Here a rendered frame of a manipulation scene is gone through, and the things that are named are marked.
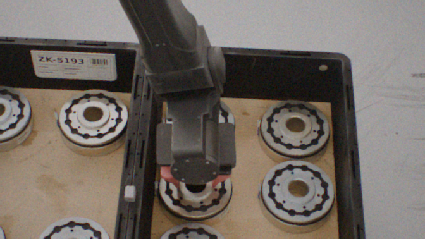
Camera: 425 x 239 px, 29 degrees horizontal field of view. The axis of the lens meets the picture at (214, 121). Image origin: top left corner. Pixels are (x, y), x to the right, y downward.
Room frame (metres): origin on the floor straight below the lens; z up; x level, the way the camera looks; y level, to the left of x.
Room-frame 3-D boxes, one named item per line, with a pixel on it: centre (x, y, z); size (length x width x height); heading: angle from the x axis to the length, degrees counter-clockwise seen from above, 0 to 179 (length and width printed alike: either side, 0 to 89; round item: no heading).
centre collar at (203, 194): (0.63, 0.02, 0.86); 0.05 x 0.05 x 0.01
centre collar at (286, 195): (0.63, -0.12, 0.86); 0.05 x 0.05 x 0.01
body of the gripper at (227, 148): (0.63, 0.02, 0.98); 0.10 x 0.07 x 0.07; 95
